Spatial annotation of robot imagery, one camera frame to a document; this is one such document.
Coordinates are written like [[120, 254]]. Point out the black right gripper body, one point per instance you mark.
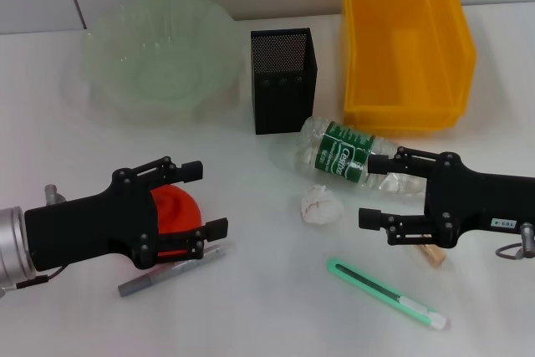
[[480, 202]]

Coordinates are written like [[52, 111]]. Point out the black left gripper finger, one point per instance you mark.
[[215, 229], [190, 171]]

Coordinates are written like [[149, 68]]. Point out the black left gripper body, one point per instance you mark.
[[92, 223]]

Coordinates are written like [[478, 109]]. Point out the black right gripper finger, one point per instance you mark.
[[372, 218], [380, 164]]

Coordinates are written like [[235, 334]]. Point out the red funnel-shaped object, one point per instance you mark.
[[175, 210]]

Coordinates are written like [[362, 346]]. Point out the clear green-label water bottle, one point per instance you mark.
[[334, 148]]

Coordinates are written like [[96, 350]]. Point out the white paper ball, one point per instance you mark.
[[319, 204]]

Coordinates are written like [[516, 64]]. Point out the green utility knife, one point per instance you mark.
[[376, 290]]

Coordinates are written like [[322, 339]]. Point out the grey marker pen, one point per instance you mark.
[[138, 286]]

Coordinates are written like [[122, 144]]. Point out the green glass fruit plate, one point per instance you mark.
[[159, 60]]

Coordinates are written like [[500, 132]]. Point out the black mesh pen holder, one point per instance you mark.
[[284, 98]]

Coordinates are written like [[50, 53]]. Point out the left gripper silver plug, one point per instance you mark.
[[53, 195]]

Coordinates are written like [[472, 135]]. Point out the gripper silver plug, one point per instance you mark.
[[528, 240], [53, 195]]

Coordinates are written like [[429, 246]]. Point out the right gripper silver plug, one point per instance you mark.
[[528, 240]]

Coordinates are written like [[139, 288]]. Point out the small beige cork cylinder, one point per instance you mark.
[[434, 256]]

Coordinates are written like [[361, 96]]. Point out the yellow plastic bin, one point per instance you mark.
[[401, 60]]

